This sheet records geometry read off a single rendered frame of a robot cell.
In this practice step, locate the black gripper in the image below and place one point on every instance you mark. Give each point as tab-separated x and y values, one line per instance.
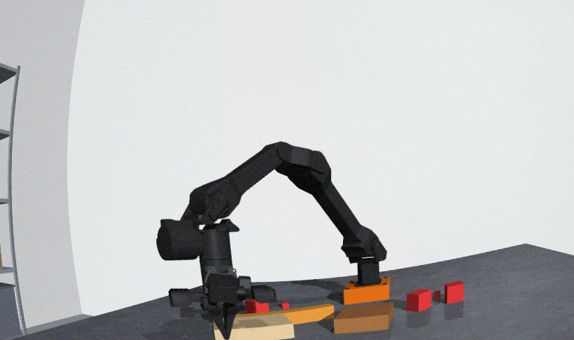
184	298

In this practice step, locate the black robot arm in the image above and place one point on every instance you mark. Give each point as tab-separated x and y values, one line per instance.
309	171

